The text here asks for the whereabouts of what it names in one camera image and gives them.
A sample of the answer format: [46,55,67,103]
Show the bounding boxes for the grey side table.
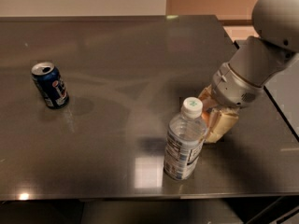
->
[230,36,299,139]

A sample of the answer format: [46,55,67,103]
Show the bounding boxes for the blue Pepsi soda can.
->
[31,62,69,109]

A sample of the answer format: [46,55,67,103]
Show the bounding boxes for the clear plastic water bottle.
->
[164,97,207,180]

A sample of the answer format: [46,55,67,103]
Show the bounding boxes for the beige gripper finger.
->
[198,86,220,114]
[206,107,239,143]

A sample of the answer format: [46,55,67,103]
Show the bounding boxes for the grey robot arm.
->
[199,0,299,143]

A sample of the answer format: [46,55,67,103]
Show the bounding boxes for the orange fruit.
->
[202,111,209,123]

